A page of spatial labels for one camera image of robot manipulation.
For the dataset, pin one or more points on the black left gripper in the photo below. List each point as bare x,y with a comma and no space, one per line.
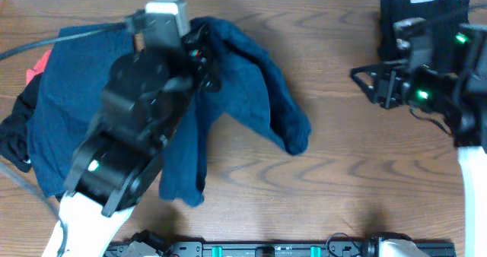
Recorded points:
205,60

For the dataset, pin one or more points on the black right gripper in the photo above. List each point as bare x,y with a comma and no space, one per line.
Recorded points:
389,81

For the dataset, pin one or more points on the navy blue shorts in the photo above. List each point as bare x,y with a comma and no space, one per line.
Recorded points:
253,92

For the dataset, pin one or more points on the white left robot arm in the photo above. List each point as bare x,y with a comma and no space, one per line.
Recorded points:
142,105

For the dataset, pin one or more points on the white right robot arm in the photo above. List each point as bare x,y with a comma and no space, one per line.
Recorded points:
459,95

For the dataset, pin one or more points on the black folded garment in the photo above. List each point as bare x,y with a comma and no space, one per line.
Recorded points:
443,20

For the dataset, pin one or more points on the navy blue folded garment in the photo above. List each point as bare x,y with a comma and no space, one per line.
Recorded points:
68,97

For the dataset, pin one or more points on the red printed garment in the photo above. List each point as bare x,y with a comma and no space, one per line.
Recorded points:
38,68

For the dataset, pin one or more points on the black garment under pile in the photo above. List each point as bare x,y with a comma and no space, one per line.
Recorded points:
14,126

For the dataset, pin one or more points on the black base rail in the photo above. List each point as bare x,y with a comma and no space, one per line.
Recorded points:
147,243

